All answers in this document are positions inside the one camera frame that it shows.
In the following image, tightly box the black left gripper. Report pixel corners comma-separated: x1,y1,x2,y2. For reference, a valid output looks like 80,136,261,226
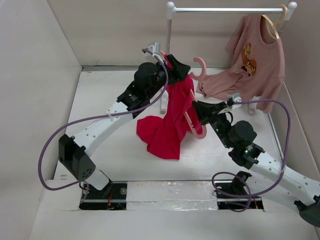
146,55,190,100

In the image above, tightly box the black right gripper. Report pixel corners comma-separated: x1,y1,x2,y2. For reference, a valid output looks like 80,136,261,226
191,99,233,149

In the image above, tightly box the pink plastic hanger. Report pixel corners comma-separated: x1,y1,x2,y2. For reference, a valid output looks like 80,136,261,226
158,49,208,140

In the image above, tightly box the red t shirt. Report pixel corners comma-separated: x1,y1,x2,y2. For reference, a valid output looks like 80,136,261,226
136,61,204,161

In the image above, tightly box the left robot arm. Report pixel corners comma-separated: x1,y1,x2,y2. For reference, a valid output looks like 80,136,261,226
58,54,191,199

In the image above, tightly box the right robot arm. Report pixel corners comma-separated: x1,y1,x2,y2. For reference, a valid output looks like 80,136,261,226
192,98,320,227

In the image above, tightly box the pink printed t shirt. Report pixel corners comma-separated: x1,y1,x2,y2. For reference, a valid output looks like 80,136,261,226
196,14,285,114

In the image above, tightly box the wooden hanger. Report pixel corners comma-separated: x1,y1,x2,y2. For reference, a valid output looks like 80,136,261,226
261,4,288,40

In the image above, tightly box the white clothes rack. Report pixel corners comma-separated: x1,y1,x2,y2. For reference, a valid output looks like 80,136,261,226
159,1,298,115

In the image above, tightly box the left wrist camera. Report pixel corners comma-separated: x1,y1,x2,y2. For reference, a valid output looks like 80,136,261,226
147,42,161,55

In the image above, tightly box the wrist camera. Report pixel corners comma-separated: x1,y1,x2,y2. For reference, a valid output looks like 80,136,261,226
226,92,242,109
147,42,161,55

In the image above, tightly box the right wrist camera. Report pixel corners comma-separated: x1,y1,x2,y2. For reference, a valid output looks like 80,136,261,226
226,92,242,109

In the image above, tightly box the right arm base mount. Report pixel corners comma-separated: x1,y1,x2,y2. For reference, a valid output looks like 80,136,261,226
211,171,264,213

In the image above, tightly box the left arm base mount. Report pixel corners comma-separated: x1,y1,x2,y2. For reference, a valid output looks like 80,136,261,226
79,181,128,211

